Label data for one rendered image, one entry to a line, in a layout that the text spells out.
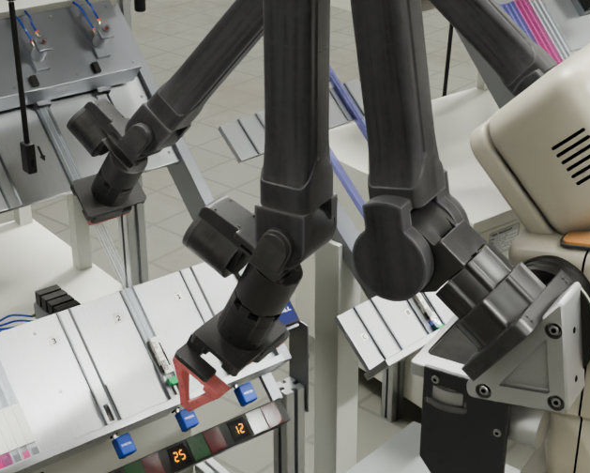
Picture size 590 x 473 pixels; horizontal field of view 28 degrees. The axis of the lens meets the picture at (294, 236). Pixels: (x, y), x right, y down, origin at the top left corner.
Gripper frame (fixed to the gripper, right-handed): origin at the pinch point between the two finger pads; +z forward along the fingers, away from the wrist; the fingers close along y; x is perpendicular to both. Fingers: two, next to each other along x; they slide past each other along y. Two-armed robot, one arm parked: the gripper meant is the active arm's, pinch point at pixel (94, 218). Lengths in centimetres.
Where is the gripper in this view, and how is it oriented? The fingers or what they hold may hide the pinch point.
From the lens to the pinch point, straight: 188.8
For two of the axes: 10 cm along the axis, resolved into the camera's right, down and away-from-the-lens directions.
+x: 4.7, 8.5, -2.4
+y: -7.9, 2.9, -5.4
